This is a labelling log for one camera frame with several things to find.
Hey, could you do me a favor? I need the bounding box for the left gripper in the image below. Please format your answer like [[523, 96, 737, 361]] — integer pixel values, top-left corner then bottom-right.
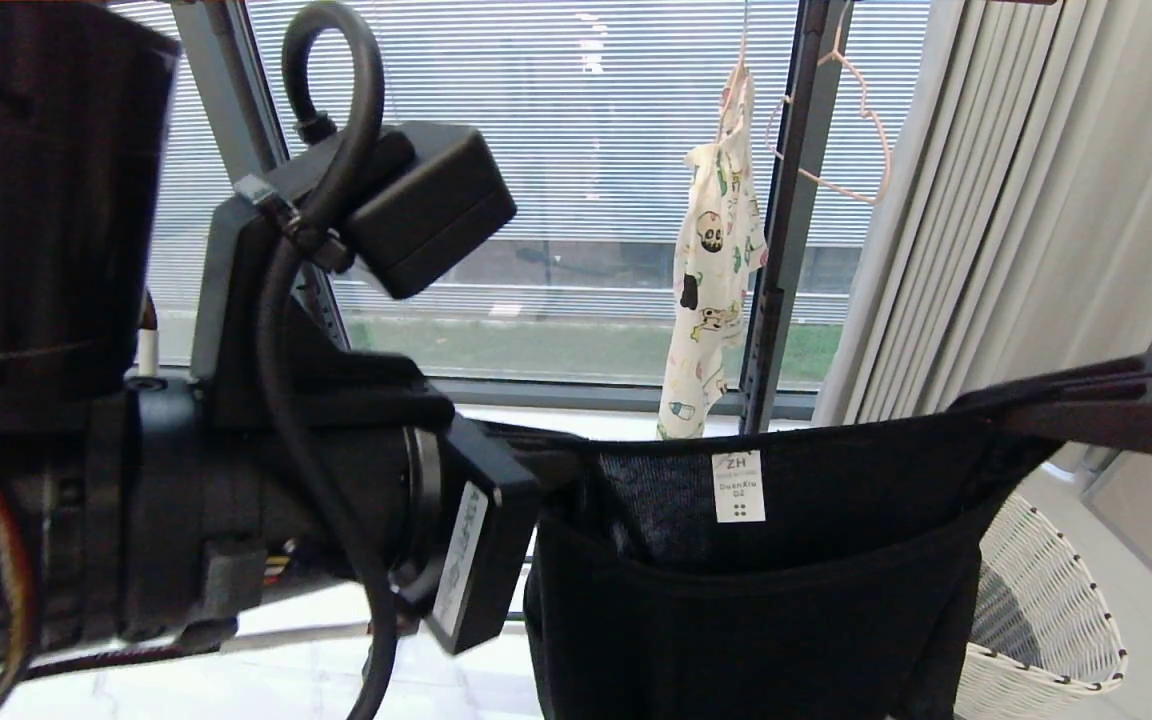
[[126, 380, 544, 658]]

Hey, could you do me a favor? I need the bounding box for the pink clothes hanger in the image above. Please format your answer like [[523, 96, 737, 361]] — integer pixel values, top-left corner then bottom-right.
[[716, 0, 757, 141], [764, 0, 894, 206]]

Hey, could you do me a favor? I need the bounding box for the black garment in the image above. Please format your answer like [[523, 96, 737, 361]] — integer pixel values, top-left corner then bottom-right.
[[521, 405, 1067, 720]]

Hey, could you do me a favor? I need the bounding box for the cream printed garment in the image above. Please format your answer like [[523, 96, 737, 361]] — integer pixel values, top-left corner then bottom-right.
[[656, 65, 769, 441]]

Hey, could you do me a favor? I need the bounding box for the white laundry basket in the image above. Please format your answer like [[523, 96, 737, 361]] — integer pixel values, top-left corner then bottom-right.
[[954, 490, 1129, 720]]

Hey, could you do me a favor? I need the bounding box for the black clothes rack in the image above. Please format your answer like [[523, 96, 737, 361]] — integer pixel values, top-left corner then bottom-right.
[[301, 0, 1062, 438]]

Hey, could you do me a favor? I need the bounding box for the beige curtain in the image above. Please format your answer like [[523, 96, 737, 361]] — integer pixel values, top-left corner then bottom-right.
[[814, 0, 1152, 471]]

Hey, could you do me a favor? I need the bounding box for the window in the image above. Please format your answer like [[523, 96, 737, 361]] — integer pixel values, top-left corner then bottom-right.
[[106, 0, 937, 421]]

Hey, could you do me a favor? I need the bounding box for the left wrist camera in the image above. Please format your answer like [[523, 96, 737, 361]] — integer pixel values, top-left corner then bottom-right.
[[191, 120, 519, 431]]

